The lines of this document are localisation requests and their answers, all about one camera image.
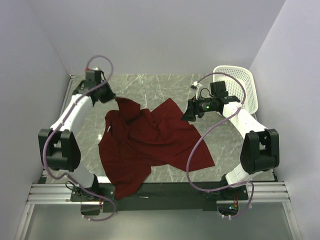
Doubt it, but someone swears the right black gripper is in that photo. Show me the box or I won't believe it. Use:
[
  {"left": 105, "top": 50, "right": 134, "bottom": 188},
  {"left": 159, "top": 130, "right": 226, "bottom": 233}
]
[{"left": 181, "top": 93, "right": 217, "bottom": 122}]

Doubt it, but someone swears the dark red t-shirt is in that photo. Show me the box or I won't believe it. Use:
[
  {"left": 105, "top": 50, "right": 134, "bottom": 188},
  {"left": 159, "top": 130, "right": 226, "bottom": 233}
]
[{"left": 98, "top": 97, "right": 215, "bottom": 200}]

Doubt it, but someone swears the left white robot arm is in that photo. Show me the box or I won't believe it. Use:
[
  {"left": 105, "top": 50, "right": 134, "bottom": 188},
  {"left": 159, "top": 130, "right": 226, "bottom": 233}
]
[{"left": 38, "top": 68, "right": 116, "bottom": 201}]

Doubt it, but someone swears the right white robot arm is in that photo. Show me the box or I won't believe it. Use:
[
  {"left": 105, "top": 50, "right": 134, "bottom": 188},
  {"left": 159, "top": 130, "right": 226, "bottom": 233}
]
[{"left": 181, "top": 96, "right": 280, "bottom": 200}]

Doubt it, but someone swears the white perforated plastic basket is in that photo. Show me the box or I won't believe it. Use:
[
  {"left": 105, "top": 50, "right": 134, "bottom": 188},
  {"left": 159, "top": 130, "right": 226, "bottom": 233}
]
[{"left": 213, "top": 65, "right": 259, "bottom": 115}]

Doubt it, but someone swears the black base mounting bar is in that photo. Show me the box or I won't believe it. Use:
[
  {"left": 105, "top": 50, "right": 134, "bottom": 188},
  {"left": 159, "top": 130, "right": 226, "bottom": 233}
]
[{"left": 70, "top": 181, "right": 249, "bottom": 216}]

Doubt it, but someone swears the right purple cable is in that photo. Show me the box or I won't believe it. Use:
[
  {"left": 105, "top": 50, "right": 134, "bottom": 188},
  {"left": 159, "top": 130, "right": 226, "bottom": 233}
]
[{"left": 186, "top": 72, "right": 255, "bottom": 220}]

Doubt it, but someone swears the purple cable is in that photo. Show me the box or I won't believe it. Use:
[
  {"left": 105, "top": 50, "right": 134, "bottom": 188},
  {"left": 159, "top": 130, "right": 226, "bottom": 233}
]
[
  {"left": 42, "top": 54, "right": 118, "bottom": 223},
  {"left": 186, "top": 72, "right": 255, "bottom": 220}
]

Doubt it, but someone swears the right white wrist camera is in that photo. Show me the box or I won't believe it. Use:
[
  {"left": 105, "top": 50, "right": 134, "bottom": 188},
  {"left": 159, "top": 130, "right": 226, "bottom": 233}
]
[{"left": 190, "top": 81, "right": 203, "bottom": 100}]

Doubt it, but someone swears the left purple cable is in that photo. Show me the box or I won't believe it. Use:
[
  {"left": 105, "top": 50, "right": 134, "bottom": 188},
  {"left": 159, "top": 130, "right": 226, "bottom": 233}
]
[{"left": 42, "top": 54, "right": 118, "bottom": 223}]

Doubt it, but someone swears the aluminium frame rail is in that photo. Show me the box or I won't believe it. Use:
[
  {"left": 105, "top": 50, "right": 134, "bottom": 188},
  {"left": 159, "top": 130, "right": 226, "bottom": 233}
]
[{"left": 26, "top": 73, "right": 292, "bottom": 206}]

